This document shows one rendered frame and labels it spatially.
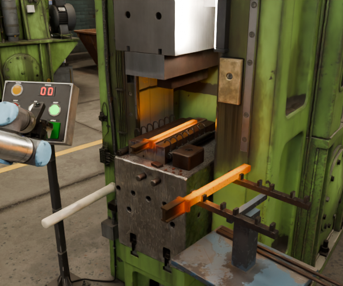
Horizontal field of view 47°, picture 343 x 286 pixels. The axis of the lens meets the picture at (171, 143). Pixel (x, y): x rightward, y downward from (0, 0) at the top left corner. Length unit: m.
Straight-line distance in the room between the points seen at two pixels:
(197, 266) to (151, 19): 0.90
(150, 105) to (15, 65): 4.46
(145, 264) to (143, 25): 1.06
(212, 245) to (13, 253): 1.66
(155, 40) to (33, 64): 4.87
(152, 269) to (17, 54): 4.83
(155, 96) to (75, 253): 1.27
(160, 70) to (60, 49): 5.25
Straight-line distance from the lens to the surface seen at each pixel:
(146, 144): 1.62
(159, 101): 1.96
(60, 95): 1.87
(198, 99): 2.03
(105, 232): 2.24
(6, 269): 2.72
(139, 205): 1.74
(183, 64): 1.62
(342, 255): 2.86
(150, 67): 1.56
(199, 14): 1.60
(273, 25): 1.45
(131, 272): 2.01
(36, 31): 6.36
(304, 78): 1.83
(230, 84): 1.51
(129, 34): 1.61
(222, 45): 1.49
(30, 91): 1.94
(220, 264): 1.40
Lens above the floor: 1.58
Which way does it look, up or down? 21 degrees down
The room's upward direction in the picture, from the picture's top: straight up
